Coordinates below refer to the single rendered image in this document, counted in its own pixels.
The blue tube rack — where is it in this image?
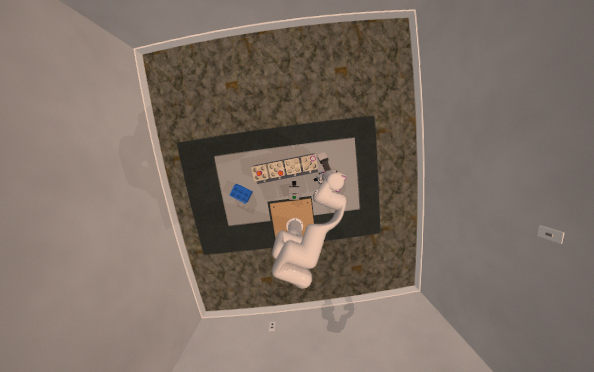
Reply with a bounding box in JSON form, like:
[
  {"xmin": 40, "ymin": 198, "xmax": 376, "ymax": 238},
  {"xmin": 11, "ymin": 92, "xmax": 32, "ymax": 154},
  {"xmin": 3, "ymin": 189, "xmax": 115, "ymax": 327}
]
[{"xmin": 229, "ymin": 184, "xmax": 253, "ymax": 204}]

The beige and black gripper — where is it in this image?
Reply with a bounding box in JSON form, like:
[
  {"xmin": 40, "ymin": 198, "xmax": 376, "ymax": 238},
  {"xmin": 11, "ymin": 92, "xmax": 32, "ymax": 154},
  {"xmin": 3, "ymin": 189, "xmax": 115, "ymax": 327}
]
[{"xmin": 314, "ymin": 170, "xmax": 337, "ymax": 185}]

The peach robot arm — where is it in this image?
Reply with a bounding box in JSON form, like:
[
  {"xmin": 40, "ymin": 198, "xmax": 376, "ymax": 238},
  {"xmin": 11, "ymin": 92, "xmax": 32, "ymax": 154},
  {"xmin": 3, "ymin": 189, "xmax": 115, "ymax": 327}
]
[{"xmin": 272, "ymin": 152, "xmax": 346, "ymax": 288}]

